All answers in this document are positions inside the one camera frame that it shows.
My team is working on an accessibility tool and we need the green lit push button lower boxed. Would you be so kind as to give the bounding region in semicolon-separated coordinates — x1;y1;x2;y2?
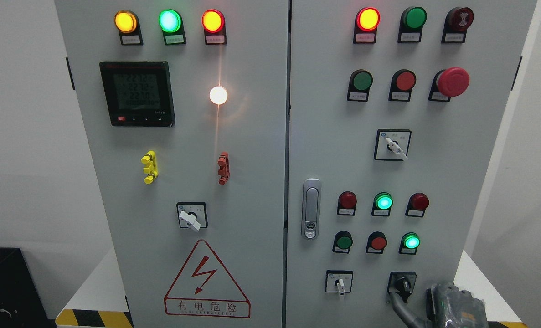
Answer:
399;232;421;255

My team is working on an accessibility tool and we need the grey cabinet door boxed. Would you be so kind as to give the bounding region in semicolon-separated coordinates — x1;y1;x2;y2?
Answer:
285;0;537;328
55;0;289;328

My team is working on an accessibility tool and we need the yellow indicator light top left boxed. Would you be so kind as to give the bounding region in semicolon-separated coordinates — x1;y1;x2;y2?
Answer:
114;10;143;46

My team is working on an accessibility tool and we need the red emergency stop mushroom button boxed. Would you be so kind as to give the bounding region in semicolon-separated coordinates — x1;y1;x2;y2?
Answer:
428;67;470;103

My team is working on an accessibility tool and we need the black digital power meter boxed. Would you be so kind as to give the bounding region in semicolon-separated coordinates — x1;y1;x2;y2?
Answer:
99;61;176;127

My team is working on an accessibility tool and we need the silver cabinet door handle lock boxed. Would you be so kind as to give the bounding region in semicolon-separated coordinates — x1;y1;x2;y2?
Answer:
301;178;322;240

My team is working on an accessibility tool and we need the red terminal block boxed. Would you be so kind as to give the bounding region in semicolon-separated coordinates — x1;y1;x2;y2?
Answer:
217;151;230;185

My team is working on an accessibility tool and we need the green push button upper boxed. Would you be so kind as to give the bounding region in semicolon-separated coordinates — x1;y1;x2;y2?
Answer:
346;69;373;102

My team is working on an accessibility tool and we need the green lit indicator light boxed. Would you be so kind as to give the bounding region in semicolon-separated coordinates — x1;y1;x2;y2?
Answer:
371;192;393;217
159;9;186;45

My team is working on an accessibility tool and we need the white handle rotary switch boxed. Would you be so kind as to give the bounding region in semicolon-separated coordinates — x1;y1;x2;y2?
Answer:
176;202;208;232
374;129;412;161
325;270;353;296

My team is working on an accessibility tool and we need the red electric hazard warning sticker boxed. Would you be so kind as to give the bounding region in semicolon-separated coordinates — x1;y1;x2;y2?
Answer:
164;239;250;319

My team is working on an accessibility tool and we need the red ringed indicator light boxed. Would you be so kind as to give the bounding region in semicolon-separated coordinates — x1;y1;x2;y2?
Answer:
201;9;227;45
353;7;381;44

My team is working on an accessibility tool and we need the red push button lower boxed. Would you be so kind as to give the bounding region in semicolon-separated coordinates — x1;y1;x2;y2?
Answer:
366;232;387;255

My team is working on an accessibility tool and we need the red push button upper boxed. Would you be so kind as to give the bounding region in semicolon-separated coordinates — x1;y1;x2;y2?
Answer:
388;69;417;102

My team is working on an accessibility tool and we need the red ringed indicator light left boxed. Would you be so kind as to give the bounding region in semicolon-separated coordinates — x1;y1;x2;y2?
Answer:
201;9;227;45

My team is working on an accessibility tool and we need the dark red indicator light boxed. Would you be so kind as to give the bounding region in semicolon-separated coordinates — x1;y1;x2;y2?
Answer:
337;191;357;216
405;193;429;218

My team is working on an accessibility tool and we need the right grey cabinet door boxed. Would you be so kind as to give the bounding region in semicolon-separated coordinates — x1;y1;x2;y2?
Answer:
285;0;537;328

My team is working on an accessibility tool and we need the black box lower left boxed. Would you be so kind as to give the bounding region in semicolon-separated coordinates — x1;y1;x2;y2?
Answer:
0;247;50;328

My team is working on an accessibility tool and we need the green lit indicator light middle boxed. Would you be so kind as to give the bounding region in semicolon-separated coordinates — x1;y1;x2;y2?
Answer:
371;192;393;217

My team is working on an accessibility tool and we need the dark red buzzer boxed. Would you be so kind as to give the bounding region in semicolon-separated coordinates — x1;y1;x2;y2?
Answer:
441;7;474;44

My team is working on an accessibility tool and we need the red push button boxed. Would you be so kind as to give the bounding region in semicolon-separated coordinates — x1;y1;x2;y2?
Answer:
366;232;387;255
388;69;417;102

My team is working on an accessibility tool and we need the white handle rotary switch lower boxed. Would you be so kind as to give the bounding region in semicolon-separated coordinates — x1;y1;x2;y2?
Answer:
325;270;353;296

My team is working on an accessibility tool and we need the white platform with hazard stripes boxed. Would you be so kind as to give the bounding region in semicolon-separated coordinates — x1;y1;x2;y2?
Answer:
53;249;526;328

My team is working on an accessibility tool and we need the dark red indicator light right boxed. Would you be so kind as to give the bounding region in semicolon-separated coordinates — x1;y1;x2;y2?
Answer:
405;193;429;218

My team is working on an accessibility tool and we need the white glowing indicator light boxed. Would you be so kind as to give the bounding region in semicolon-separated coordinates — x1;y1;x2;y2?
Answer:
209;86;228;105

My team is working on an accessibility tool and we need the left grey cabinet door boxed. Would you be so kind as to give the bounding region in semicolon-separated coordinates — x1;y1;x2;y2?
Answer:
55;0;289;328

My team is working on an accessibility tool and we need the white handle rotary switch left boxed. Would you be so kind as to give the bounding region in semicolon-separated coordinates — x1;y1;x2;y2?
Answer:
176;202;208;232

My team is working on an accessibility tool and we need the dark red indicator light left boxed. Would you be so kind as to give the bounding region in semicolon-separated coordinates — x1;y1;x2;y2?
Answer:
337;191;357;216

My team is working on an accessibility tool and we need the red ringed indicator light right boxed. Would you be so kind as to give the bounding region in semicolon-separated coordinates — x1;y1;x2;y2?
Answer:
353;7;381;44

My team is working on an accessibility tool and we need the green lit indicator light top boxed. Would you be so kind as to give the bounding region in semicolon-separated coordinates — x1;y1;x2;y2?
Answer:
159;9;186;45

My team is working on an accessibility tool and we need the yellow terminal block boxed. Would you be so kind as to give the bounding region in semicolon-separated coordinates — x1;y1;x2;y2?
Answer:
141;150;159;185

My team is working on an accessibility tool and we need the dark green indicator light top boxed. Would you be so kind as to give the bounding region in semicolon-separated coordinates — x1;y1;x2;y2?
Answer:
397;6;428;43

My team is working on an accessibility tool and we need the white handle rotary switch upper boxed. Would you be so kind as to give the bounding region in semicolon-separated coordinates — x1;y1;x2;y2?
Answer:
374;129;412;161

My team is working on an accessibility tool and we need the black knob selector switch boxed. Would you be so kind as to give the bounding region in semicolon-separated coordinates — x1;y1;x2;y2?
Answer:
387;272;417;303

